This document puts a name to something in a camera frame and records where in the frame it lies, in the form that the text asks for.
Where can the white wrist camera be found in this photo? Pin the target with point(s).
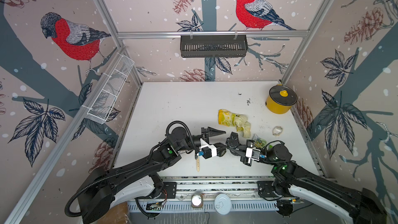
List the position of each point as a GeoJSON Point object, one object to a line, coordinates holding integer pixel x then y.
{"type": "Point", "coordinates": [207, 151]}
{"type": "Point", "coordinates": [251, 153]}

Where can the green snack packet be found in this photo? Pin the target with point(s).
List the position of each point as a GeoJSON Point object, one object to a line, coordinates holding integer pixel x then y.
{"type": "Point", "coordinates": [259, 142]}

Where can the yellow green frog towel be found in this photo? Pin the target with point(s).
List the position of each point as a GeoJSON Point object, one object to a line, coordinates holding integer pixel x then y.
{"type": "Point", "coordinates": [240, 122]}

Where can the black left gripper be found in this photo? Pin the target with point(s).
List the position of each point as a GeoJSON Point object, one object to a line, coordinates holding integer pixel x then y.
{"type": "Point", "coordinates": [208, 132]}

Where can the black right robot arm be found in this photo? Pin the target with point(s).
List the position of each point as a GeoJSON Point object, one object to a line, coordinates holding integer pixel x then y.
{"type": "Point", "coordinates": [292, 181]}

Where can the cream strap analog watch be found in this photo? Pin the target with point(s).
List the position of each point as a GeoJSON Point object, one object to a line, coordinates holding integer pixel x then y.
{"type": "Point", "coordinates": [277, 131]}

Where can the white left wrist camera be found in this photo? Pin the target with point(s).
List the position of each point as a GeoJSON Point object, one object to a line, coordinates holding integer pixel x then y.
{"type": "Point", "coordinates": [207, 151]}

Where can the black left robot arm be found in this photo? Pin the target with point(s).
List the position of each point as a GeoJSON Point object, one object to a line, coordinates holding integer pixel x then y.
{"type": "Point", "coordinates": [99, 191]}

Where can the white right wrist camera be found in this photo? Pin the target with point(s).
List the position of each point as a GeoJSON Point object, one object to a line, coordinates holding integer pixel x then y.
{"type": "Point", "coordinates": [251, 153]}

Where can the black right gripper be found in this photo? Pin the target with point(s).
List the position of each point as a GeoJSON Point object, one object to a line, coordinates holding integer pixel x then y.
{"type": "Point", "coordinates": [244, 159]}

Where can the glass spice jar silver lid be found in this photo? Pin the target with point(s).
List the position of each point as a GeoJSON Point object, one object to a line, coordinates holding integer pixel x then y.
{"type": "Point", "coordinates": [197, 201]}

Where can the yellow pot with glass lid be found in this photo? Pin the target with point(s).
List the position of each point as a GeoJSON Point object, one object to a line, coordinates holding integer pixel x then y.
{"type": "Point", "coordinates": [280, 99]}

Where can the white mesh wall shelf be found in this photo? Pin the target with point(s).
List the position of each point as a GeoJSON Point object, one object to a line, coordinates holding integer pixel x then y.
{"type": "Point", "coordinates": [102, 109]}

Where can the black hanging wire basket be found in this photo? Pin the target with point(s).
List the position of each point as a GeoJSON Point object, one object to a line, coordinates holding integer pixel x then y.
{"type": "Point", "coordinates": [213, 46]}

